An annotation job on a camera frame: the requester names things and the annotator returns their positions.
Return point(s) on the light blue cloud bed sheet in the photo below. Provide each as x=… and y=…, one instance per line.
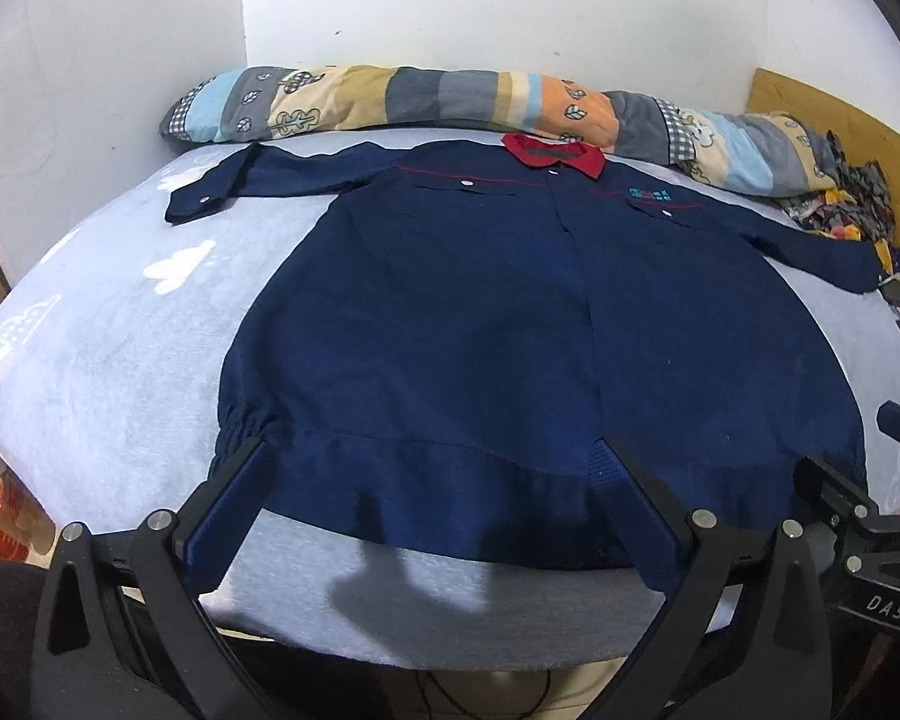
x=120, y=360

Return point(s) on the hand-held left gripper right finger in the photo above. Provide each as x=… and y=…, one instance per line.
x=637, y=517

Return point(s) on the wooden headboard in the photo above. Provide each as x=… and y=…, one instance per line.
x=870, y=135

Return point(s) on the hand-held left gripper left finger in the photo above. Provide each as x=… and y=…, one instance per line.
x=225, y=514

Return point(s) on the red box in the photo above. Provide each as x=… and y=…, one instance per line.
x=0, y=510

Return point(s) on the navy jacket with red collar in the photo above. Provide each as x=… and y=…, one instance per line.
x=457, y=330

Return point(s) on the dark patterned cloth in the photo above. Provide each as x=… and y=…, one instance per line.
x=862, y=187

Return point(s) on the rolled patchwork quilt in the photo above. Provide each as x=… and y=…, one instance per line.
x=420, y=94

